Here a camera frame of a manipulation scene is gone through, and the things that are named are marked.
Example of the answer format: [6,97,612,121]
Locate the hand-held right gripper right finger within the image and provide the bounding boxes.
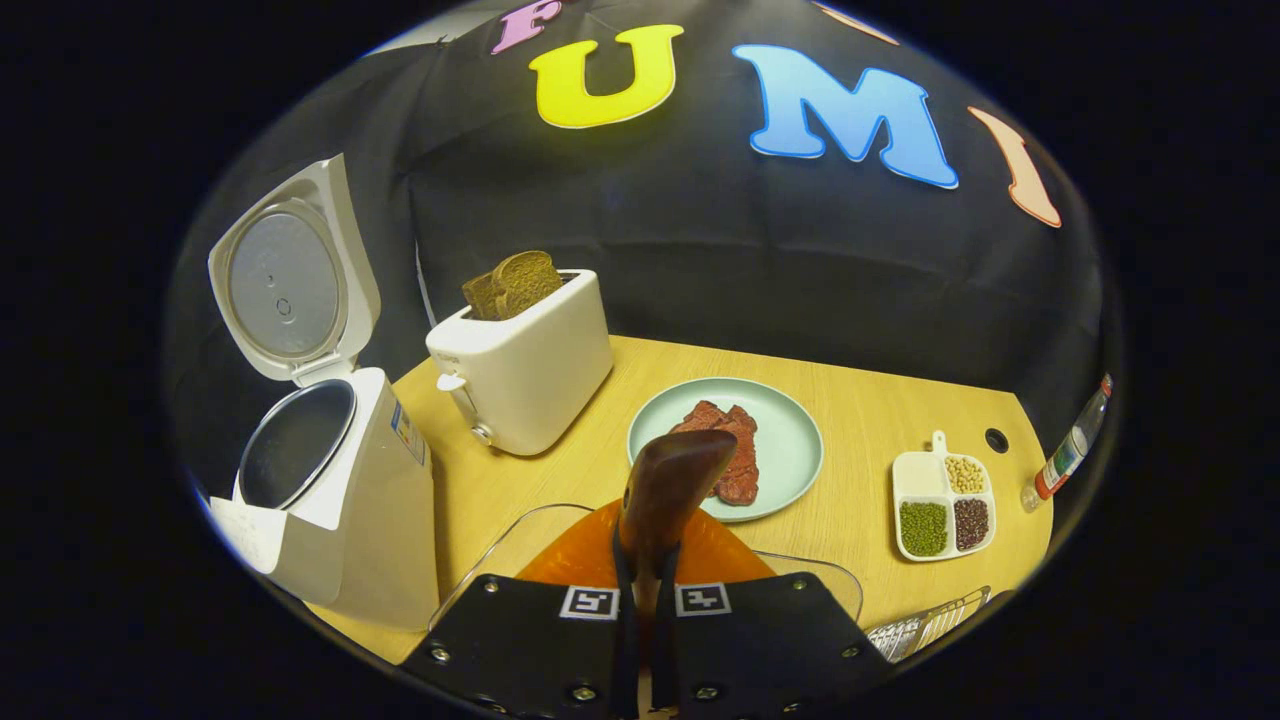
[652,508,894,720]

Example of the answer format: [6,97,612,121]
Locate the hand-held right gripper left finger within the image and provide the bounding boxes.
[398,498,643,720]

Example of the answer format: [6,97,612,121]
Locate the clear box of rice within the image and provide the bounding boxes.
[428,503,864,631]

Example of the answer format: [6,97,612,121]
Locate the brown wooden spoon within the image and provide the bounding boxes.
[618,430,739,641]

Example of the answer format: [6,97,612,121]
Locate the metal chopstick holder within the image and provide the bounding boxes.
[865,586,993,664]

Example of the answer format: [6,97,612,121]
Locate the white rice cooker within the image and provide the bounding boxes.
[208,153,441,631]

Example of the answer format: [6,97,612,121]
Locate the red meat slice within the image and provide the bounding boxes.
[712,405,761,507]
[668,400,729,441]

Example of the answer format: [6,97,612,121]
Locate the pale green plate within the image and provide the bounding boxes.
[627,377,824,523]

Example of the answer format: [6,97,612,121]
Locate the pile of green beans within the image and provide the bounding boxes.
[899,500,949,558]

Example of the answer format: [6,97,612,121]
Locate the white toaster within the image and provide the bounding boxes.
[425,268,614,458]

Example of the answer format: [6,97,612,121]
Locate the white divided dish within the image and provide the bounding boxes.
[892,430,997,563]

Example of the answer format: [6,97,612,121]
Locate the pile of dark red beans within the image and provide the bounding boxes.
[953,498,991,551]

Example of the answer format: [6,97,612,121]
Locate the brown bread slice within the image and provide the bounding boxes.
[462,272,501,321]
[490,250,564,319]

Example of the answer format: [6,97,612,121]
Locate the black backdrop cloth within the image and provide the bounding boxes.
[165,0,1106,501]

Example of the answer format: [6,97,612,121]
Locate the clear bottle with red label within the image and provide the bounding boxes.
[1020,375,1114,513]

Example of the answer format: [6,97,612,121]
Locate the white power cord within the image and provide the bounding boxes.
[413,245,438,331]

